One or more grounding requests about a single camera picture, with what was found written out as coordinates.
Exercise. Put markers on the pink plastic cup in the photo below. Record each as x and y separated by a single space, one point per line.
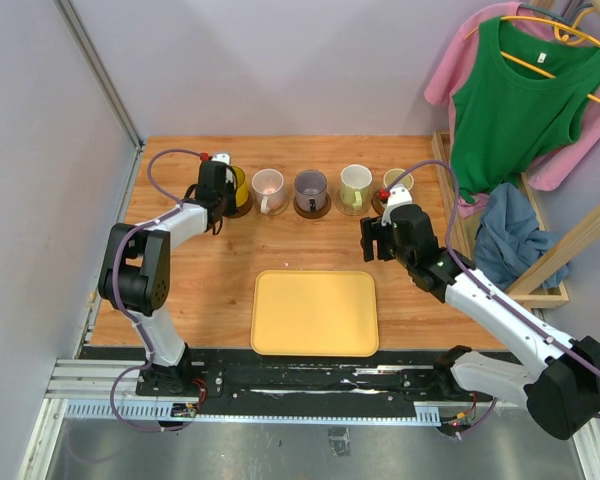
269 184

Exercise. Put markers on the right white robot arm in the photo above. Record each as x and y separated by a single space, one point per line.
555 377

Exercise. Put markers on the green tank top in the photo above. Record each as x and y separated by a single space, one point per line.
524 98

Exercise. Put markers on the blue crumpled cloth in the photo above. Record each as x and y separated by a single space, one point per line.
509 239

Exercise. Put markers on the aluminium rail frame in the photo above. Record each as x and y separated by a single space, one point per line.
482 440

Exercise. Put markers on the aluminium corner post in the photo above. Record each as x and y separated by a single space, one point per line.
79 33

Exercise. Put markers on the woven rattan coaster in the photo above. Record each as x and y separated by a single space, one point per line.
265 208
351 210

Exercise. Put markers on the yellow clothes hanger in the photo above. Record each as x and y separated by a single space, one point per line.
562 34

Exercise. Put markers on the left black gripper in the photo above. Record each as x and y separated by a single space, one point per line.
231 208

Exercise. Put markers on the pink t-shirt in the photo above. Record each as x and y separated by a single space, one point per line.
547 172

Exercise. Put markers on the yellow transparent cup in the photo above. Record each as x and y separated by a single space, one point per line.
240 187

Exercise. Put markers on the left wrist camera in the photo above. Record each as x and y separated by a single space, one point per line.
221 157

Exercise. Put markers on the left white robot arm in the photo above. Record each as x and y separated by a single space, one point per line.
136 270

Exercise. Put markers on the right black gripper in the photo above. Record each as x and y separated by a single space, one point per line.
373 229

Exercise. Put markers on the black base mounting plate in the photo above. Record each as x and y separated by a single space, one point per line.
391 386

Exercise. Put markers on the dark wooden coaster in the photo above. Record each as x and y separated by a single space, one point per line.
378 203
313 214
239 211

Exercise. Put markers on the cream plastic cup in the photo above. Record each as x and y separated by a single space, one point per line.
406 180

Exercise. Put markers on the wooden clothes rack frame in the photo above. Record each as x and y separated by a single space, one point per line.
463 234

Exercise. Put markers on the purple plastic cup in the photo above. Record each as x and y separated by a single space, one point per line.
310 190

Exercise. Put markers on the yellow plastic tray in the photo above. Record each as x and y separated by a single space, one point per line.
315 314

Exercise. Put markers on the white cup green handle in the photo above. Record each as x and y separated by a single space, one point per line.
355 185

